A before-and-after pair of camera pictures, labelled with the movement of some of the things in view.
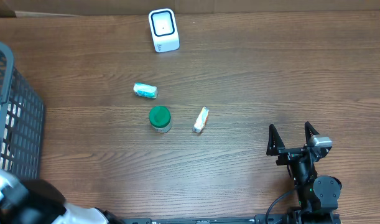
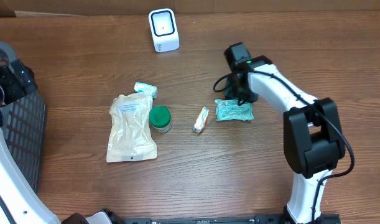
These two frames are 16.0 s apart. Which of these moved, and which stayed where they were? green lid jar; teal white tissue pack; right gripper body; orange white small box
Moved: right gripper body
Stayed: orange white small box; teal white tissue pack; green lid jar
